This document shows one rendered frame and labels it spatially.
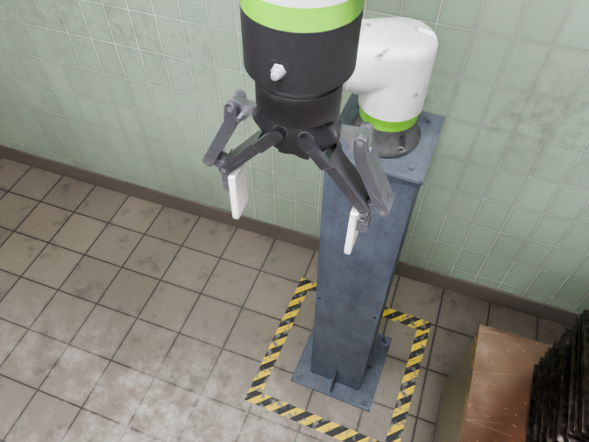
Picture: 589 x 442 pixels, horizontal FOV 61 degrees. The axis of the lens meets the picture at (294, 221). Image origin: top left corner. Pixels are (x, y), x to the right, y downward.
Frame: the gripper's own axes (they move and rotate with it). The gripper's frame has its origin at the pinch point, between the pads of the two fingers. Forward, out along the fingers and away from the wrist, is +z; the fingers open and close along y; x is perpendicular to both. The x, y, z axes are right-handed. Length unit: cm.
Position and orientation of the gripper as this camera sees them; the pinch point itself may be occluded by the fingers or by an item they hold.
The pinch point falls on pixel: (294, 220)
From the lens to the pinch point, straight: 57.5
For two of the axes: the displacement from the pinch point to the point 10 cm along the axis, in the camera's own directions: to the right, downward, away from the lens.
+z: -0.2, 6.3, 7.8
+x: -3.5, 7.2, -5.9
